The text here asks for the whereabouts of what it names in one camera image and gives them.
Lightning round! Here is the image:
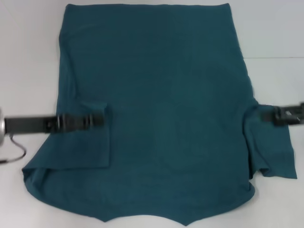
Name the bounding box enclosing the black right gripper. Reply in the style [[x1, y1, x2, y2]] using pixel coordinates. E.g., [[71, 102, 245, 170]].
[[258, 102, 304, 126]]

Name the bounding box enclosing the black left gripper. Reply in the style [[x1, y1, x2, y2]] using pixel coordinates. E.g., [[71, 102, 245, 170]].
[[4, 113, 105, 134]]

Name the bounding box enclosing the teal blue t-shirt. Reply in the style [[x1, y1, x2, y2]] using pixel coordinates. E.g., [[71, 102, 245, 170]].
[[21, 2, 297, 211]]

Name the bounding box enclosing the dark red cable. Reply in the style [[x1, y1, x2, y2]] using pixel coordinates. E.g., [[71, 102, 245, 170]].
[[0, 134, 27, 163]]

